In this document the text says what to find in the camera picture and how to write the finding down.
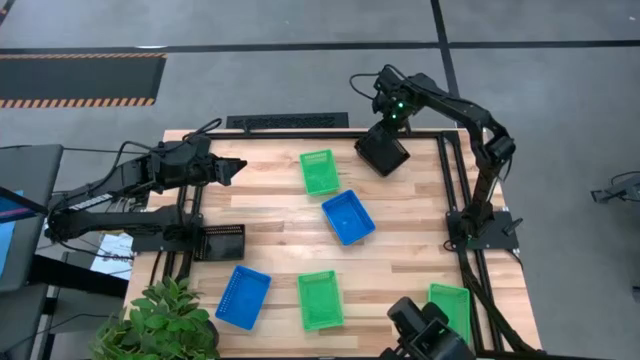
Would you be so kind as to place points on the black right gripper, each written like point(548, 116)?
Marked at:
point(395, 107)

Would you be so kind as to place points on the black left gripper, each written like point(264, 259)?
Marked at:
point(187, 162)

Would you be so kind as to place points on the black slotted plastic basket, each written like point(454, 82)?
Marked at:
point(382, 152)
point(220, 245)

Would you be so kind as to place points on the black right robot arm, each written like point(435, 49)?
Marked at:
point(450, 102)

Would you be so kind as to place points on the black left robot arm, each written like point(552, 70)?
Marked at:
point(100, 220)

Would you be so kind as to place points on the green slotted plastic basket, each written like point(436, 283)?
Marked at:
point(452, 310)
point(320, 172)
point(320, 300)

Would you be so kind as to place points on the blue slotted plastic basket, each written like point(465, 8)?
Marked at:
point(348, 217)
point(243, 297)

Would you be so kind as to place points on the white printed paper sheet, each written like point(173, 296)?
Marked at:
point(117, 250)

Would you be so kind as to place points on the green leafy potted plant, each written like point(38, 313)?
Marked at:
point(160, 320)

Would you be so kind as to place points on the black hazard-striped floor mat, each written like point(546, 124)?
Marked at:
point(80, 77)

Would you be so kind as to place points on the gray tripod stand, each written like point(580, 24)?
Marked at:
point(620, 190)

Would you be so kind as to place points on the blue flat panel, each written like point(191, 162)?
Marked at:
point(5, 235)

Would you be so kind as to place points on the black metal rail frame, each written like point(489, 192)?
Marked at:
point(300, 135)

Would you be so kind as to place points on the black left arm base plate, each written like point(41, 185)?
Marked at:
point(150, 245)

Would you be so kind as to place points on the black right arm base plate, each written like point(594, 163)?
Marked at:
point(500, 235)

